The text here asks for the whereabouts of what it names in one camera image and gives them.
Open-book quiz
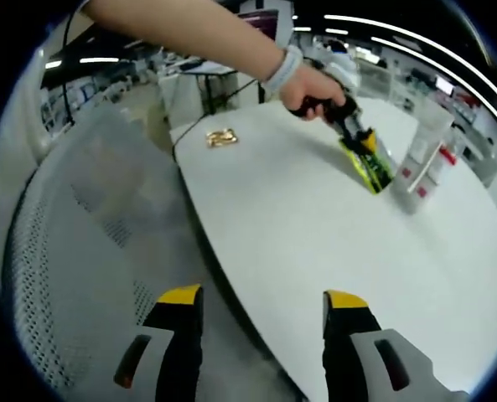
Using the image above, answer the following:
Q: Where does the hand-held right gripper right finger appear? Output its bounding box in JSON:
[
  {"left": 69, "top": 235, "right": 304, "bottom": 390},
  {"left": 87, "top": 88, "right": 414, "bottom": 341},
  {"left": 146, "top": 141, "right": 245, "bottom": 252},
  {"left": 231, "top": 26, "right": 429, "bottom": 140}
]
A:
[{"left": 322, "top": 288, "right": 471, "bottom": 402}]

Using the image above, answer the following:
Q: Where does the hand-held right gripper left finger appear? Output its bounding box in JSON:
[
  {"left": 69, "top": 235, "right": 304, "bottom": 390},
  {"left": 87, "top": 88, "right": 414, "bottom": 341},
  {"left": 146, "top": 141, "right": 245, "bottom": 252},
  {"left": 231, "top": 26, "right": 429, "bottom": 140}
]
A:
[{"left": 105, "top": 283, "right": 204, "bottom": 402}]

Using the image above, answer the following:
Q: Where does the lime green skincare sachet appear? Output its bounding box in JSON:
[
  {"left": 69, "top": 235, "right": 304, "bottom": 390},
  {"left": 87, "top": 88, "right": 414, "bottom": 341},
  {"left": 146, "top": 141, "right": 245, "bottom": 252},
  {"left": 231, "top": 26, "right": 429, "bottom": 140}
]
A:
[{"left": 339, "top": 137, "right": 395, "bottom": 196}]

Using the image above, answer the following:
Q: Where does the gold foil skincare sachet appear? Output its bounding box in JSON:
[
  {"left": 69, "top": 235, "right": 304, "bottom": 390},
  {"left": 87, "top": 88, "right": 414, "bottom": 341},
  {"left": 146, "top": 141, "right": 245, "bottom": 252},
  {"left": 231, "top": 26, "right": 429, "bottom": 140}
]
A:
[{"left": 205, "top": 129, "right": 239, "bottom": 149}]

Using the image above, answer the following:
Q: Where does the person's left hand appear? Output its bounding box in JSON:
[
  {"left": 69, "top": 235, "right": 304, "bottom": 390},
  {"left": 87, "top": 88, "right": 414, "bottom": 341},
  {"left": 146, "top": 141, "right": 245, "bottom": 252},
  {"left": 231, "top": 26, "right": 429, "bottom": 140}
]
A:
[{"left": 279, "top": 65, "right": 349, "bottom": 121}]

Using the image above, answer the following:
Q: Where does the curved ceiling light strip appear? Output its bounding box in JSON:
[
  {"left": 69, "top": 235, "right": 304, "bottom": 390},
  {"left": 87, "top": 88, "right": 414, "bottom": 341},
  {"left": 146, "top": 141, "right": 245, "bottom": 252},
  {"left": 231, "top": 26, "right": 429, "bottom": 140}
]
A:
[
  {"left": 323, "top": 14, "right": 497, "bottom": 111},
  {"left": 371, "top": 36, "right": 497, "bottom": 125}
]

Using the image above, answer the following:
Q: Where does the white wristband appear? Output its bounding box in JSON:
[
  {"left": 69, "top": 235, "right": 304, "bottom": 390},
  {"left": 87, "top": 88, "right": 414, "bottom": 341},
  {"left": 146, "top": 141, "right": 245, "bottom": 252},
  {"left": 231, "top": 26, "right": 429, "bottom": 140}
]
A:
[{"left": 261, "top": 44, "right": 303, "bottom": 92}]

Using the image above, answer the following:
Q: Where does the computer monitor purple screen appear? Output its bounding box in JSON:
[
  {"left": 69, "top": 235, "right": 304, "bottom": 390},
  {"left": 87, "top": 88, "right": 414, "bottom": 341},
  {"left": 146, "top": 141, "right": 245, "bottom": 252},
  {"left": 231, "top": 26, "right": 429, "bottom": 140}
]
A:
[{"left": 236, "top": 8, "right": 282, "bottom": 42}]

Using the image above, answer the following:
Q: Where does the grey mesh office chair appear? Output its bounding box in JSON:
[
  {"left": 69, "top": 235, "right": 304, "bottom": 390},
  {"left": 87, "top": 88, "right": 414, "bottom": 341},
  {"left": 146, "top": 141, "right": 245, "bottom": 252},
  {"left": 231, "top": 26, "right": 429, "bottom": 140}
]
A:
[{"left": 0, "top": 104, "right": 299, "bottom": 402}]

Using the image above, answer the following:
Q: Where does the white monitor desk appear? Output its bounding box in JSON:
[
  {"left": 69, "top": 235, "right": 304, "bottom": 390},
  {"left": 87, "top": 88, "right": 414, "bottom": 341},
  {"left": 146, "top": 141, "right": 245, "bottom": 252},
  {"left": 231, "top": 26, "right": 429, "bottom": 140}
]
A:
[{"left": 179, "top": 62, "right": 243, "bottom": 116}]

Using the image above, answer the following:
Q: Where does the thin black cable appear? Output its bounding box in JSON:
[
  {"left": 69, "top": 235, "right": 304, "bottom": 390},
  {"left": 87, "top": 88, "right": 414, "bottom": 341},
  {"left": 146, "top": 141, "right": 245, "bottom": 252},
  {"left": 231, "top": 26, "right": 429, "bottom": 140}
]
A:
[{"left": 171, "top": 79, "right": 262, "bottom": 157}]

